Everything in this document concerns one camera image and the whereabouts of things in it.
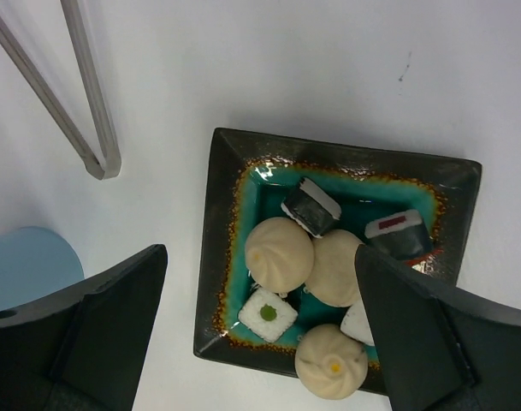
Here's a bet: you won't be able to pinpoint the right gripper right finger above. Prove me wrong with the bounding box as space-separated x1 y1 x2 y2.
355 245 521 410

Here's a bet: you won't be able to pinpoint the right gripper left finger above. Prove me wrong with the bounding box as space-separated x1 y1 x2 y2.
0 244 168 410

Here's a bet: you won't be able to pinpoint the blue cylindrical lunch container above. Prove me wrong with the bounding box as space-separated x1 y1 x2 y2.
0 227 85 311

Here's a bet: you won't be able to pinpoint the metal tongs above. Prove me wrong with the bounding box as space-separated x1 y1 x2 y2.
0 1 122 181

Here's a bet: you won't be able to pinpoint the red food piece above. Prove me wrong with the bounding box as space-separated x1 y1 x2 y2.
405 247 443 275

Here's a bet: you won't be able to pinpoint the white rice roll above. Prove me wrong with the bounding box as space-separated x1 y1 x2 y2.
340 300 375 346

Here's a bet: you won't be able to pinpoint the steamed bun lower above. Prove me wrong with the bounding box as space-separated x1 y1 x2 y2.
294 324 368 400

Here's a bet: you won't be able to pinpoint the steamed bun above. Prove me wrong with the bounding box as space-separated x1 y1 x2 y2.
305 229 363 307
294 324 368 400
245 217 314 294

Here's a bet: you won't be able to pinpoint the seaweed roll red centre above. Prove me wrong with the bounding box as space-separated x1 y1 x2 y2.
364 209 433 260

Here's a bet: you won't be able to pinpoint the steamed bun middle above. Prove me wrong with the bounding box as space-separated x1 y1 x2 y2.
305 229 363 307

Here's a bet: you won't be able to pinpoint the rice roll green centre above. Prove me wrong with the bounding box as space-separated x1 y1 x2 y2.
238 288 298 343

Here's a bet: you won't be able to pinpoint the steamed bun upper left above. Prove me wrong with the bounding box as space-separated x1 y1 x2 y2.
245 217 314 294

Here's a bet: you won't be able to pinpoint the seaweed sushi roll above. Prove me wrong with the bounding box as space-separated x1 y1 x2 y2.
281 177 341 238

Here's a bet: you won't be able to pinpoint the black square teal plate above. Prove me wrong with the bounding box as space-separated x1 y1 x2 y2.
193 128 482 395

